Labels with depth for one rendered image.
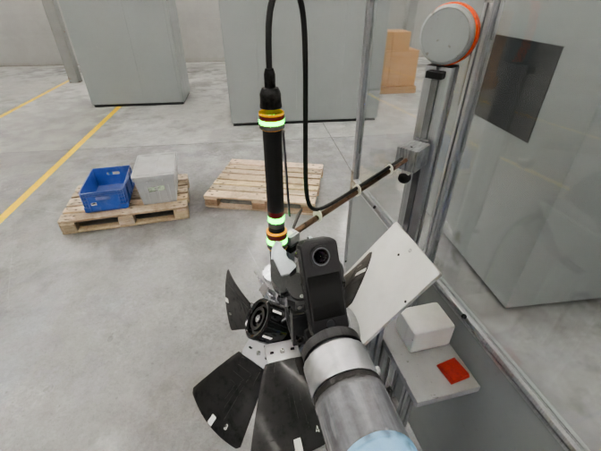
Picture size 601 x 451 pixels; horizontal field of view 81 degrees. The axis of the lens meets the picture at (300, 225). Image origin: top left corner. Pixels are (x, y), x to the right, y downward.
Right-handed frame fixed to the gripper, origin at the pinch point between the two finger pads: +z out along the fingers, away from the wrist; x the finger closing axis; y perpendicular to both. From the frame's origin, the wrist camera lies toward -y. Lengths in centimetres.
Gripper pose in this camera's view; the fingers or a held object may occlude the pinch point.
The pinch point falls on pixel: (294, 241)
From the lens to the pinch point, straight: 55.4
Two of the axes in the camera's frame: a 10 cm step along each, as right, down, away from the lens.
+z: -2.4, -5.4, 8.1
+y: 0.0, 8.3, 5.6
